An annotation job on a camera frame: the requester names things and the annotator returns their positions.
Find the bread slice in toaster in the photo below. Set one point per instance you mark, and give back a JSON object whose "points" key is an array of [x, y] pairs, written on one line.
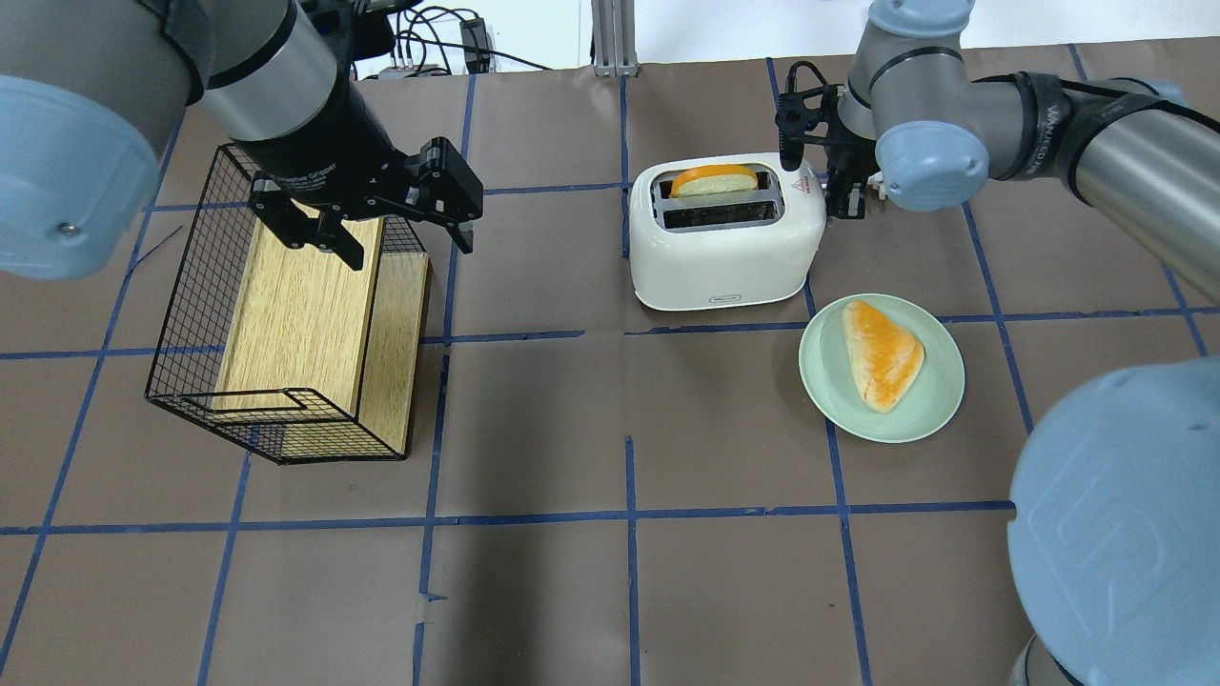
{"points": [[713, 179]]}

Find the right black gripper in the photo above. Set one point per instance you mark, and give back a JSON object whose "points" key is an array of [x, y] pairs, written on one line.
{"points": [[845, 193]]}

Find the wooden step shelf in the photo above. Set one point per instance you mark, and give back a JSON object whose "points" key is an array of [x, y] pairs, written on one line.
{"points": [[320, 360]]}

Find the black power adapter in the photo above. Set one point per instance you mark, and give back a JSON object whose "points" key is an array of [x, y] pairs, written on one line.
{"points": [[476, 46]]}

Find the white two-slot toaster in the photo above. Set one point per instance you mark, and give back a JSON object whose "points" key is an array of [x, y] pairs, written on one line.
{"points": [[728, 249]]}

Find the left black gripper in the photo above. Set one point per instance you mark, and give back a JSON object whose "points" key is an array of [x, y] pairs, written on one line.
{"points": [[335, 136]]}

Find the black wire basket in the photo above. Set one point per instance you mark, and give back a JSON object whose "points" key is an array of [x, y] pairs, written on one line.
{"points": [[185, 367]]}

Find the bread slice on plate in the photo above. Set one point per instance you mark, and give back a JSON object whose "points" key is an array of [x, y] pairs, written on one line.
{"points": [[884, 358]]}

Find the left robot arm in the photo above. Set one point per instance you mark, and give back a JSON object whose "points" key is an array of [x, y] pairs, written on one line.
{"points": [[91, 91]]}

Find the light green plate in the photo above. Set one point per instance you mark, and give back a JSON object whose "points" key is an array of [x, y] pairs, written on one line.
{"points": [[930, 403]]}

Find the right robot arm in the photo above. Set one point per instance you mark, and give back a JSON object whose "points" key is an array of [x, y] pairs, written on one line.
{"points": [[937, 532]]}

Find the aluminium frame post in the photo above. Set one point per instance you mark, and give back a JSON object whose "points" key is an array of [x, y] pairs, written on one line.
{"points": [[613, 39]]}

